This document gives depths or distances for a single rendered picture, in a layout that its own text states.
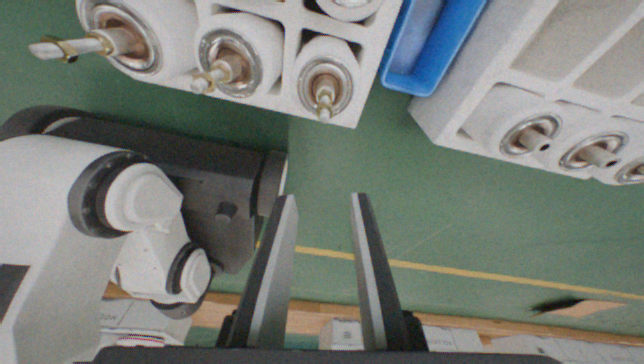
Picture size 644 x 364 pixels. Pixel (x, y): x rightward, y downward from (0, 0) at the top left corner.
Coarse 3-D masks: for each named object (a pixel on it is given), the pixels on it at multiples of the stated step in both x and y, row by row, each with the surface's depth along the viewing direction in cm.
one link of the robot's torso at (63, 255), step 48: (0, 144) 25; (48, 144) 27; (96, 144) 30; (0, 192) 23; (48, 192) 24; (96, 192) 26; (0, 240) 23; (48, 240) 24; (96, 240) 29; (0, 288) 26; (48, 288) 24; (96, 288) 30; (0, 336) 21; (48, 336) 24; (96, 336) 30
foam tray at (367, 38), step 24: (216, 0) 25; (240, 0) 25; (264, 0) 25; (288, 0) 25; (312, 0) 33; (288, 24) 26; (312, 24) 26; (336, 24) 26; (360, 24) 32; (384, 24) 26; (288, 48) 28; (360, 48) 32; (384, 48) 28; (192, 72) 32; (288, 72) 30; (216, 96) 33; (264, 96) 33; (288, 96) 33; (360, 96) 32; (336, 120) 35
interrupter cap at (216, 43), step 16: (208, 32) 21; (224, 32) 21; (208, 48) 22; (224, 48) 22; (240, 48) 22; (208, 64) 23; (256, 64) 23; (240, 80) 25; (256, 80) 24; (240, 96) 26
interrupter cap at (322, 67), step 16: (320, 64) 23; (336, 64) 23; (304, 80) 24; (320, 80) 24; (336, 80) 24; (352, 80) 24; (304, 96) 26; (336, 96) 26; (352, 96) 25; (336, 112) 27
